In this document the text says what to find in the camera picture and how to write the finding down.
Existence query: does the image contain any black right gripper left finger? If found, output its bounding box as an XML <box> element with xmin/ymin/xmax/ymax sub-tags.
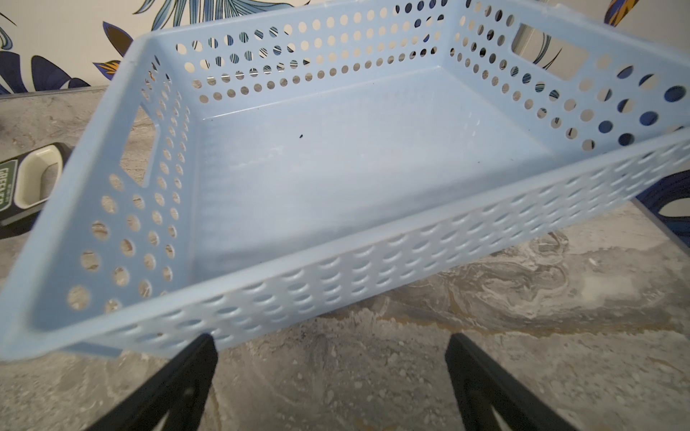
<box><xmin>89</xmin><ymin>333</ymin><xmax>219</xmax><ymax>430</ymax></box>

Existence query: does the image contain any light blue perforated plastic basket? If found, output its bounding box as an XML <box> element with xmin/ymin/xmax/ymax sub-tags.
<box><xmin>1</xmin><ymin>1</ymin><xmax>689</xmax><ymax>361</ymax></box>

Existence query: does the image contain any black plastic wrap dispenser box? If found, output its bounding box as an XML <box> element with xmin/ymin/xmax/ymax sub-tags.
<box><xmin>1</xmin><ymin>142</ymin><xmax>72</xmax><ymax>240</ymax></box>

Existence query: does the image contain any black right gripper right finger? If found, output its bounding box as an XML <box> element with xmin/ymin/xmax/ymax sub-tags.
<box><xmin>445</xmin><ymin>333</ymin><xmax>574</xmax><ymax>430</ymax></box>

